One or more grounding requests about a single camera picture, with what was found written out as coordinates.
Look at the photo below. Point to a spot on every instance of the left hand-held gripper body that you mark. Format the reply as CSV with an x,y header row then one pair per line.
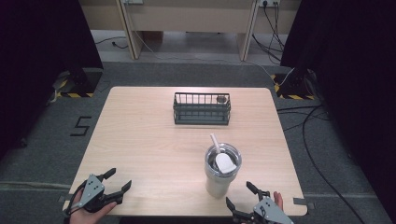
x,y
92,193

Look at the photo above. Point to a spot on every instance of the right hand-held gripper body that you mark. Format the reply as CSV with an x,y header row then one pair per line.
x,y
270,212

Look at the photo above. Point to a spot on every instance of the white tumbler cup with straw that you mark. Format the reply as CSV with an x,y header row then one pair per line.
x,y
221,169

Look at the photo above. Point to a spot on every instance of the person's right hand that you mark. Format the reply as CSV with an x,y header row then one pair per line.
x,y
278,199

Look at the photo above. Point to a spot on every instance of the person's left hand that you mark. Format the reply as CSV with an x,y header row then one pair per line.
x,y
88,213

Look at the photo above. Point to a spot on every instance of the black stand base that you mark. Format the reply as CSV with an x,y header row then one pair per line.
x,y
295,85
81,81

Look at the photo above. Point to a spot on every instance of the black curtain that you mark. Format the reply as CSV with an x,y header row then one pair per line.
x,y
351,93
40,68

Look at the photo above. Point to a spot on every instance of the wooden bench desk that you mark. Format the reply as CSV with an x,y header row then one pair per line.
x,y
186,25

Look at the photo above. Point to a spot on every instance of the white wall socket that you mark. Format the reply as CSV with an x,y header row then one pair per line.
x,y
269,3

